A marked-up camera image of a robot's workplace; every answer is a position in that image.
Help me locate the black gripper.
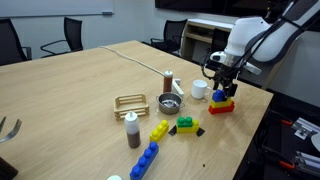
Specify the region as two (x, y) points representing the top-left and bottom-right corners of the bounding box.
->
(213, 68), (239, 99)

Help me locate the blue-yellow building block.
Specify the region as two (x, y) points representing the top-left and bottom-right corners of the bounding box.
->
(209, 89), (233, 109)

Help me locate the orange building block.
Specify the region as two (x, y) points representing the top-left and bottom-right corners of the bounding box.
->
(208, 100), (236, 115)

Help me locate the green-yellow building block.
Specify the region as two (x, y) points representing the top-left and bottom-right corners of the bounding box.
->
(175, 115), (200, 135)

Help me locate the long yellow building block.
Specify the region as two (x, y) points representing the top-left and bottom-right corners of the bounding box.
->
(149, 119), (170, 144)

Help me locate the long blue building block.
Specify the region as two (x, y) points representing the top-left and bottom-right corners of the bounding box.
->
(129, 141), (160, 180)

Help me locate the white ceramic mug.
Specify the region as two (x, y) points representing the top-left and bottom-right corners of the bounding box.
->
(190, 79), (213, 100)

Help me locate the cream power strip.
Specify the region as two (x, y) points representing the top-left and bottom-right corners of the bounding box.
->
(171, 81), (185, 98)

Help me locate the black office chair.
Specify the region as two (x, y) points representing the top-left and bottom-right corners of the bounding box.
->
(0, 18), (33, 67)
(149, 18), (189, 57)
(203, 27), (234, 76)
(40, 16), (84, 59)

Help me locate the wooden sideboard shelf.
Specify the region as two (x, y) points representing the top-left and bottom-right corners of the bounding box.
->
(180, 18), (301, 90)

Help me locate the full brown sauce bottle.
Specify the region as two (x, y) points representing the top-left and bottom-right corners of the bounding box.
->
(162, 69), (174, 94)

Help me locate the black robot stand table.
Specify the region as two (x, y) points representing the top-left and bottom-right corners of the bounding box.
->
(232, 89), (320, 180)

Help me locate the small wooden crate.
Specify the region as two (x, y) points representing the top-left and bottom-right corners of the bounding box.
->
(113, 93), (150, 121)

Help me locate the half-full brown sauce bottle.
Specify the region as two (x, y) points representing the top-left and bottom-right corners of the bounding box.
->
(124, 110), (142, 150)

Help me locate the white round disc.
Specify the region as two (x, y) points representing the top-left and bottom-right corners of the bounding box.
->
(310, 133), (320, 153)

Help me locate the grey metal utensil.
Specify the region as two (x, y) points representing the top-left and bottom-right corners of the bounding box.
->
(0, 116), (23, 145)

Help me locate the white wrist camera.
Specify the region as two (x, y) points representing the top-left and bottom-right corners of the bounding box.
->
(243, 61), (263, 76)

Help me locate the orange-handled clamp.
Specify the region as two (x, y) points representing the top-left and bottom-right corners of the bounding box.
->
(279, 118), (294, 127)
(278, 160), (296, 171)

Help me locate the aluminium extrusion bracket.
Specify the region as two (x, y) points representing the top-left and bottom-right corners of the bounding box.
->
(290, 116), (320, 141)
(293, 150), (320, 177)

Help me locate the white power cable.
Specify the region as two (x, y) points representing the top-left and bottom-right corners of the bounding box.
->
(99, 45), (166, 77)

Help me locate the white wall whiteboard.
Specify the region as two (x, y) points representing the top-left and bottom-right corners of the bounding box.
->
(0, 0), (115, 19)

